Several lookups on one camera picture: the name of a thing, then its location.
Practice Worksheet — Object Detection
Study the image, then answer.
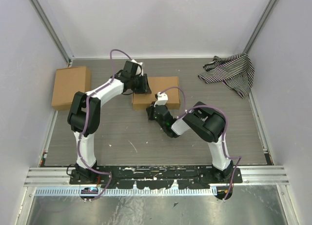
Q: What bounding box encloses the aluminium front rail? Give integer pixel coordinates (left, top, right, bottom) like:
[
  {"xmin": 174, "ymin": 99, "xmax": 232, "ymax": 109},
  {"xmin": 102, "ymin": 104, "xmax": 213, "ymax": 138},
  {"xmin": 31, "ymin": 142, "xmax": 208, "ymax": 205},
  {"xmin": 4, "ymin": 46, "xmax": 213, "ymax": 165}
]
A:
[{"xmin": 24, "ymin": 165, "xmax": 290, "ymax": 186}]

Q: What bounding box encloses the aluminium corner post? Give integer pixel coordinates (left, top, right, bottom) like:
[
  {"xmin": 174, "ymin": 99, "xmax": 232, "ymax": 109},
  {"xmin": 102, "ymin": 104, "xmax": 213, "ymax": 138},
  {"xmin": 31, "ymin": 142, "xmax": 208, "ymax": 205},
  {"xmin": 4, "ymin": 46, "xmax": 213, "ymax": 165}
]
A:
[
  {"xmin": 29, "ymin": 0, "xmax": 72, "ymax": 65},
  {"xmin": 243, "ymin": 0, "xmax": 279, "ymax": 54}
]

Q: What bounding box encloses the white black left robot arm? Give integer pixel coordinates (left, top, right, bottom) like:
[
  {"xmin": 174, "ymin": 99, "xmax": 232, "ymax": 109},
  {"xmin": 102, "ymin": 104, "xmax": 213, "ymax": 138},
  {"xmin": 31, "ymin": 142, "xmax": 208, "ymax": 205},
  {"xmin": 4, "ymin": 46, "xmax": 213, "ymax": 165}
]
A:
[{"xmin": 67, "ymin": 59, "xmax": 151, "ymax": 184}]

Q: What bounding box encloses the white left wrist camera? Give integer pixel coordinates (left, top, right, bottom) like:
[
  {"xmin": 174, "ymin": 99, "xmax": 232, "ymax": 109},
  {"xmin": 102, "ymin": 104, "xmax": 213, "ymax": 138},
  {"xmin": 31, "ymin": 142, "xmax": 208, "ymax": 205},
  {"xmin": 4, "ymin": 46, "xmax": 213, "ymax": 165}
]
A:
[{"xmin": 131, "ymin": 59, "xmax": 144, "ymax": 76}]

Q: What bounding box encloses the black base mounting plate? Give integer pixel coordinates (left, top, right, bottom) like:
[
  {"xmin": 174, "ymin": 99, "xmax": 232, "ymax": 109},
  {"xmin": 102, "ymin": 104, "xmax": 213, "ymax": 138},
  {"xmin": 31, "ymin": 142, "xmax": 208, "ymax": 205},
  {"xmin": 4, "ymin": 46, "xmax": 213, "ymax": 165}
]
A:
[{"xmin": 67, "ymin": 165, "xmax": 243, "ymax": 190}]

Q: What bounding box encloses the brown cardboard box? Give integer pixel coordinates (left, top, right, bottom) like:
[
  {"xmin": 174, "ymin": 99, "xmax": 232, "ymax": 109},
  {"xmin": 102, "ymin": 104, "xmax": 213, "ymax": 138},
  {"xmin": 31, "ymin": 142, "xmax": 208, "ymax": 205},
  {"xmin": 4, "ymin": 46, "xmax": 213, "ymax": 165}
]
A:
[
  {"xmin": 51, "ymin": 66, "xmax": 91, "ymax": 111},
  {"xmin": 132, "ymin": 77, "xmax": 181, "ymax": 110}
]

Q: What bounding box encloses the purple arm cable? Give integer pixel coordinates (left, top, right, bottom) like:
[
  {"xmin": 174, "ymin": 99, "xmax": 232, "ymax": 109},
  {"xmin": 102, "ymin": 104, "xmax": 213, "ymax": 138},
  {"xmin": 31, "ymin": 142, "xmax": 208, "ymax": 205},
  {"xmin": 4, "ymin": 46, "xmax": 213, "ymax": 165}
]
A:
[
  {"xmin": 158, "ymin": 87, "xmax": 242, "ymax": 201},
  {"xmin": 75, "ymin": 49, "xmax": 134, "ymax": 203}
]

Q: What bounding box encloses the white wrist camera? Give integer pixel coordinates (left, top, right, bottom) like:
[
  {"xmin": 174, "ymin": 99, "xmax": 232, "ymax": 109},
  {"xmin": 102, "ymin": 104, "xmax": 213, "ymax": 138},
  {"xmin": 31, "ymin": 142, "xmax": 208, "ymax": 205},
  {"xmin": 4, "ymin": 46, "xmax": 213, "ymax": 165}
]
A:
[
  {"xmin": 154, "ymin": 92, "xmax": 168, "ymax": 107},
  {"xmin": 131, "ymin": 59, "xmax": 144, "ymax": 76}
]

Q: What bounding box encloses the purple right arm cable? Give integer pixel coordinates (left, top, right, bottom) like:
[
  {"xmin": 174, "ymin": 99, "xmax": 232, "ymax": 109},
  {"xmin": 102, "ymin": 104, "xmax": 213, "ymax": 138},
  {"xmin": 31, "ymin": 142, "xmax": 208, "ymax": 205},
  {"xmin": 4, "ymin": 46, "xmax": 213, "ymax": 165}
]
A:
[{"xmin": 158, "ymin": 87, "xmax": 242, "ymax": 201}]

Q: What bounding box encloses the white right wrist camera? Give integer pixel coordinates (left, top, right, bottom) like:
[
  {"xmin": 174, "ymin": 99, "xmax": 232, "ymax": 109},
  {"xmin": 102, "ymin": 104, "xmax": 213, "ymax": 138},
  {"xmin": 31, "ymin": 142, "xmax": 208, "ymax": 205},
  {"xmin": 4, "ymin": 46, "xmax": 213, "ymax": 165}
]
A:
[{"xmin": 154, "ymin": 92, "xmax": 168, "ymax": 107}]

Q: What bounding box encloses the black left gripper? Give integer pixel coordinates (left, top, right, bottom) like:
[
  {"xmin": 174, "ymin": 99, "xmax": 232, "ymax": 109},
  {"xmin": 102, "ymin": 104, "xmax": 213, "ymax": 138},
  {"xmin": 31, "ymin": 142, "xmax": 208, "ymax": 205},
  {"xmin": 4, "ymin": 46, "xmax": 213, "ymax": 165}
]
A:
[{"xmin": 131, "ymin": 74, "xmax": 152, "ymax": 95}]

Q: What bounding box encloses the left aluminium corner post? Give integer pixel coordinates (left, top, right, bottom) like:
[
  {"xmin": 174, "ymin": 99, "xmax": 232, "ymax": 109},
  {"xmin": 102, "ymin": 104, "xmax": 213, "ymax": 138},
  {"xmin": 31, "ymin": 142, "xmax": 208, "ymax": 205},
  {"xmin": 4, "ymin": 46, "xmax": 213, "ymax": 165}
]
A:
[{"xmin": 29, "ymin": 0, "xmax": 72, "ymax": 65}]

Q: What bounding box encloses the black white striped cloth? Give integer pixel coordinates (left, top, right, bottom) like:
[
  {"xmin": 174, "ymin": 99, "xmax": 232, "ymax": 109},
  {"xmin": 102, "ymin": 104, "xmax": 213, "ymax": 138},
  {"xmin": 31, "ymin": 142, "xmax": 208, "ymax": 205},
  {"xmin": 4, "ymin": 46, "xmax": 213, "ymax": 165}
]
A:
[{"xmin": 198, "ymin": 53, "xmax": 255, "ymax": 99}]

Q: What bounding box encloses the closed brown cardboard box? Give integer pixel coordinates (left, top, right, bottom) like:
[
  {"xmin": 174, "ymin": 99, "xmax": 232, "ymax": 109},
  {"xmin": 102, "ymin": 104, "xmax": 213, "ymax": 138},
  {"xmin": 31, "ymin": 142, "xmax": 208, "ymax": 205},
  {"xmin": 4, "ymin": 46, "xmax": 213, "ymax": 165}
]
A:
[{"xmin": 51, "ymin": 66, "xmax": 91, "ymax": 111}]

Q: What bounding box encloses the right aluminium corner post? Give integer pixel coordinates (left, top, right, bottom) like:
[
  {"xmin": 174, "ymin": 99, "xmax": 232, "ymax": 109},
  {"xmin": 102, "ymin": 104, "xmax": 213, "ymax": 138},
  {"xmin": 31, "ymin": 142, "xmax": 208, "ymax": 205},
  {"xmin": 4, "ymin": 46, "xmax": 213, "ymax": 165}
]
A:
[{"xmin": 243, "ymin": 0, "xmax": 279, "ymax": 54}]

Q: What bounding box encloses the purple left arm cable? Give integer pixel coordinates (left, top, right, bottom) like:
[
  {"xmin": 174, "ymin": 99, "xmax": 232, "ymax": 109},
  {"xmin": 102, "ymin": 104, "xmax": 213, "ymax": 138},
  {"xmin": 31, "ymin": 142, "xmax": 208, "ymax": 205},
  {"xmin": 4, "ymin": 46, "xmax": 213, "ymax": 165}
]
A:
[{"xmin": 75, "ymin": 49, "xmax": 134, "ymax": 203}]

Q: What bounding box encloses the white slotted cable duct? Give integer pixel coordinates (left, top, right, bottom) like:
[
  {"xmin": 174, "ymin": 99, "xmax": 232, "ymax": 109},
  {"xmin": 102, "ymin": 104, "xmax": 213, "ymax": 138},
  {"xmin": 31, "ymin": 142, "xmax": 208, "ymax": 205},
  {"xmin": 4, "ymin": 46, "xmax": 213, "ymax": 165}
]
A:
[{"xmin": 35, "ymin": 187, "xmax": 217, "ymax": 197}]

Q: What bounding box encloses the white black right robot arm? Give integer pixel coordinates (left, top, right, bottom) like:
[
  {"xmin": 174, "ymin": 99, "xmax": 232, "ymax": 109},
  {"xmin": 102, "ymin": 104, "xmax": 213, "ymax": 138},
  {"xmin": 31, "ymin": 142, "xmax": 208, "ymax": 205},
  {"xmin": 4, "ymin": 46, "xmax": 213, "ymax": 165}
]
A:
[{"xmin": 133, "ymin": 74, "xmax": 236, "ymax": 184}]

